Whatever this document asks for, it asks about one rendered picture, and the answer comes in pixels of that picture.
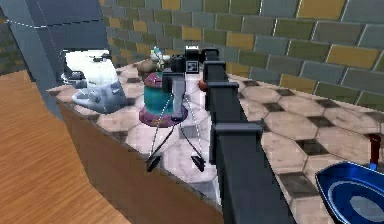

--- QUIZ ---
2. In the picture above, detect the white and green ornament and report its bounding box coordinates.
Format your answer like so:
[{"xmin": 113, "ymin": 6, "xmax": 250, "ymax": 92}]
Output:
[{"xmin": 149, "ymin": 46, "xmax": 172, "ymax": 72}]

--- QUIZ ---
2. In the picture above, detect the brown round lump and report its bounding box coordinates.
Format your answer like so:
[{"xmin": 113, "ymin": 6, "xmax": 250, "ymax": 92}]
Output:
[{"xmin": 136, "ymin": 59, "xmax": 158, "ymax": 82}]

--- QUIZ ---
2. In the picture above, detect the blue pan with red handle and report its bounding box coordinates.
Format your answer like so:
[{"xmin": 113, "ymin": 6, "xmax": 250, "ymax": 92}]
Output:
[{"xmin": 314, "ymin": 132, "xmax": 384, "ymax": 224}]

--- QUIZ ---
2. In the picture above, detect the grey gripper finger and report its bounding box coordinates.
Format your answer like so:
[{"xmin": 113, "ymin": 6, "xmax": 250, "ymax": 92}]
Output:
[
  {"xmin": 179, "ymin": 94, "xmax": 207, "ymax": 173},
  {"xmin": 145, "ymin": 93, "xmax": 176, "ymax": 173}
]

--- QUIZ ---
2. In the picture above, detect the teal and purple jar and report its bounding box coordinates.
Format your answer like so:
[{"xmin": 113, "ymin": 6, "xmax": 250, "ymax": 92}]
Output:
[{"xmin": 138, "ymin": 71, "xmax": 190, "ymax": 129}]

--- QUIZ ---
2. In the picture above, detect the brown counter with tiled top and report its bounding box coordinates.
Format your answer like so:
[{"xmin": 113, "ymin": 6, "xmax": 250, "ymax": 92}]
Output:
[{"xmin": 46, "ymin": 58, "xmax": 384, "ymax": 224}]

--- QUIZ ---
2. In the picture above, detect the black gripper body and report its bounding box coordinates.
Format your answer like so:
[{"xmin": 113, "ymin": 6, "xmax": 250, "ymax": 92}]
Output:
[{"xmin": 161, "ymin": 54, "xmax": 188, "ymax": 120}]

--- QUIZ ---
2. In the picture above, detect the white and grey appliance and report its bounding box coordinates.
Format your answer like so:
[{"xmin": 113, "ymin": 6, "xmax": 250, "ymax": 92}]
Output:
[{"xmin": 61, "ymin": 49, "xmax": 128, "ymax": 115}]

